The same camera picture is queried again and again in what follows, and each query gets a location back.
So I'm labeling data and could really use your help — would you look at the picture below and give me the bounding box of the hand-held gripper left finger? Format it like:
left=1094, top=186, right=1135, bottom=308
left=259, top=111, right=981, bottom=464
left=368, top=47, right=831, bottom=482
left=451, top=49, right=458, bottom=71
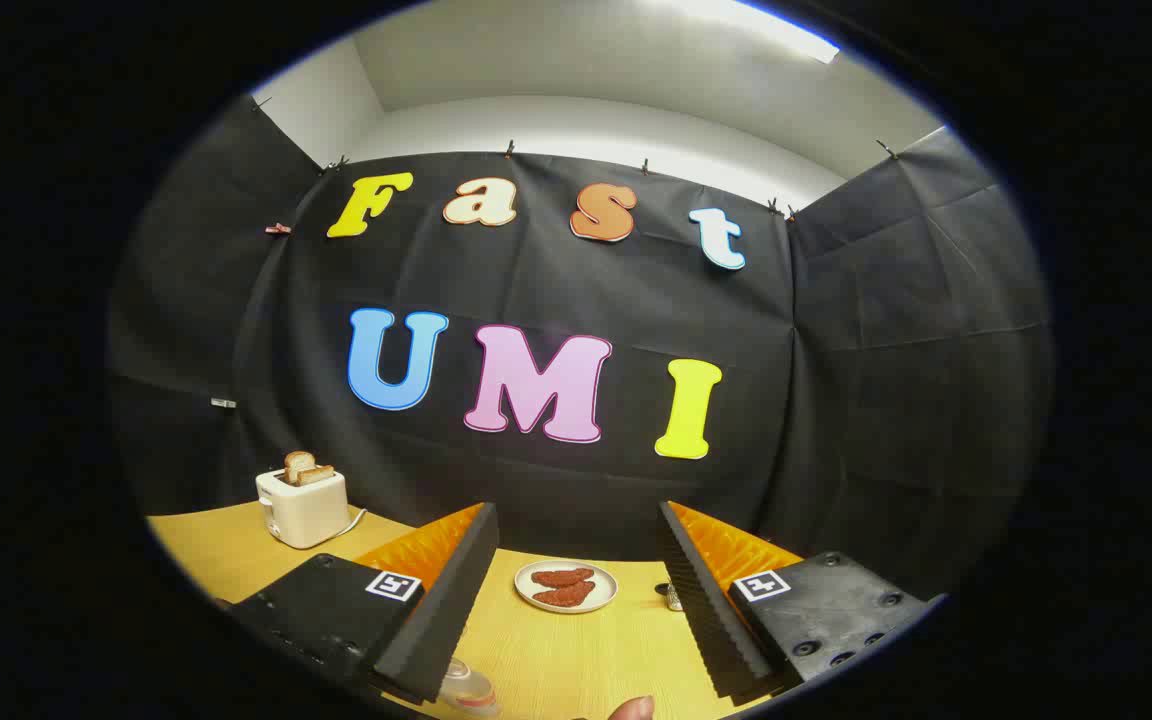
left=221, top=502, right=500, bottom=706

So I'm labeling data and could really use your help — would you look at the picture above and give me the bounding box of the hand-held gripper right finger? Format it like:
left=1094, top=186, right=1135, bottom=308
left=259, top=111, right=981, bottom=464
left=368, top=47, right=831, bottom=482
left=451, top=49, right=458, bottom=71
left=658, top=501, right=947, bottom=701

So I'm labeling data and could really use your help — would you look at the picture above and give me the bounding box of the clear juice bottle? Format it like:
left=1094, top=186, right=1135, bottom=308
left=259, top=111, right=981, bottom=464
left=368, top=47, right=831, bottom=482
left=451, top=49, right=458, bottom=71
left=436, top=657, right=502, bottom=717

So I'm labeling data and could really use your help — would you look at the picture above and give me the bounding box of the white round plate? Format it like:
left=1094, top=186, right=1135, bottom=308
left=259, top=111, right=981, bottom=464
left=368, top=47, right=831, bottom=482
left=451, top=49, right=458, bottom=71
left=514, top=559, right=619, bottom=614

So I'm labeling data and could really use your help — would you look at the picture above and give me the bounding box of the wooden table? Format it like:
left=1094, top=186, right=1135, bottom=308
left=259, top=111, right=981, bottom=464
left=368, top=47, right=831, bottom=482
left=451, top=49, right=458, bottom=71
left=146, top=500, right=787, bottom=720

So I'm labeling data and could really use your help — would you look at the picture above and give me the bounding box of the cream toaster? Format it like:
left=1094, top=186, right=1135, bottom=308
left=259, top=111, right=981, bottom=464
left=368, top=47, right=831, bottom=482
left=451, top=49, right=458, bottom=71
left=256, top=468, right=350, bottom=550

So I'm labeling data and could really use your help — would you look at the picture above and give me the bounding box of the black backdrop cloth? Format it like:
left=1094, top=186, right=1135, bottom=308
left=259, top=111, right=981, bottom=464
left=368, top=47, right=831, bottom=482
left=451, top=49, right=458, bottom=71
left=106, top=95, right=1055, bottom=601

